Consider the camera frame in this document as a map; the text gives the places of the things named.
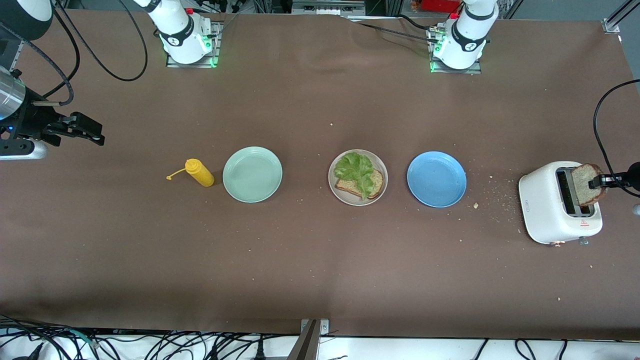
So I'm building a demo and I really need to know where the green lettuce leaf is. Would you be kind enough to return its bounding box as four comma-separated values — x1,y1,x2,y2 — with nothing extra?
333,151,376,201

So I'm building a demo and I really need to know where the black table cable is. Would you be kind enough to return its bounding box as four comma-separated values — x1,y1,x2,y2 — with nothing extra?
397,14,441,31
357,22,436,42

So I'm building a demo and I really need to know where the grey metal rail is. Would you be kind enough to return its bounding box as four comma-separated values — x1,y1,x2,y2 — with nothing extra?
291,0,367,16

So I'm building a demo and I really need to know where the brown bread slice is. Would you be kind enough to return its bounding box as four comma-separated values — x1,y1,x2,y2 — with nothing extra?
571,163,608,207
334,169,385,200

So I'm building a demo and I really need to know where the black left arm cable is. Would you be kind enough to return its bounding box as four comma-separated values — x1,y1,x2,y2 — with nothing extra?
593,79,640,193

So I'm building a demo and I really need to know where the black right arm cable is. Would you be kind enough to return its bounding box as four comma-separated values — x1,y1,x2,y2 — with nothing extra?
20,39,75,107
52,0,149,82

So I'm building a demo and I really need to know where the white two-slot toaster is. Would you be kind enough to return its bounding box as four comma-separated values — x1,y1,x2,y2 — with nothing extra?
518,160,604,247

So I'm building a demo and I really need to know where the blue round plate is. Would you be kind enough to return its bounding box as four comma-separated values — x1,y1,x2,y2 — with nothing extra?
406,151,468,208

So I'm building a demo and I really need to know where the beige round plate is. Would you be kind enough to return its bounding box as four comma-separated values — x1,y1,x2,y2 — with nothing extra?
328,149,389,207

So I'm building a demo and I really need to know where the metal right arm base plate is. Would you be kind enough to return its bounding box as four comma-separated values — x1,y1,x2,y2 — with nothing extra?
166,21,222,69

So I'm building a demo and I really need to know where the red box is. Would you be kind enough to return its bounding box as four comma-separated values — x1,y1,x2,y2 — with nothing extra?
421,0,462,14

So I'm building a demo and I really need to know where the yellow squeeze bottle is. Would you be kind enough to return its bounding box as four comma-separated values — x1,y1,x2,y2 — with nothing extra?
166,158,215,188

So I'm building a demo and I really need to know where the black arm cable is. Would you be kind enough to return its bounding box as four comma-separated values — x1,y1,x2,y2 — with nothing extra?
20,39,75,107
52,0,149,82
593,79,640,193

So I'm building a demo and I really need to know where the aluminium frame profile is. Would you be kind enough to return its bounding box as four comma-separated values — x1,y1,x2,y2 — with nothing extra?
602,0,640,35

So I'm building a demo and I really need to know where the metal table bracket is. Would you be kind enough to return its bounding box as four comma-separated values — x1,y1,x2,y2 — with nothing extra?
286,318,331,360

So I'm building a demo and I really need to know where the green round plate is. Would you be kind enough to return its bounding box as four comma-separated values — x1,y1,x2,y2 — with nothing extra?
222,146,284,204

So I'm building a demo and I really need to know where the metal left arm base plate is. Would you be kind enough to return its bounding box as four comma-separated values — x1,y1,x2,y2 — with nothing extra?
429,25,483,75

